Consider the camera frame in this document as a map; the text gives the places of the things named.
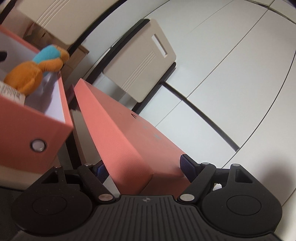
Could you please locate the pink shoe box lid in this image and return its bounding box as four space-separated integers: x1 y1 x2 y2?
74 79 190 197

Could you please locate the pink open shoe box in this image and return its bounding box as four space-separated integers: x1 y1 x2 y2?
0 24 75 173

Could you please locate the beige chair right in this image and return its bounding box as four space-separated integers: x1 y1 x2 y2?
86 19 176 113

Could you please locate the orange plush toy blue shirt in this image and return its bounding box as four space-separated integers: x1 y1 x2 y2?
4 45 70 96

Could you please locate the wooden drawer cabinet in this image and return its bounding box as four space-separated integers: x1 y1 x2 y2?
23 21 90 91

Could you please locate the beige chair left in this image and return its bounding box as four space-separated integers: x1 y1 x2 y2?
1 1 125 54

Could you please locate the beige chair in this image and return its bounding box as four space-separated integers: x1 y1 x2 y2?
1 1 125 54
86 19 176 113

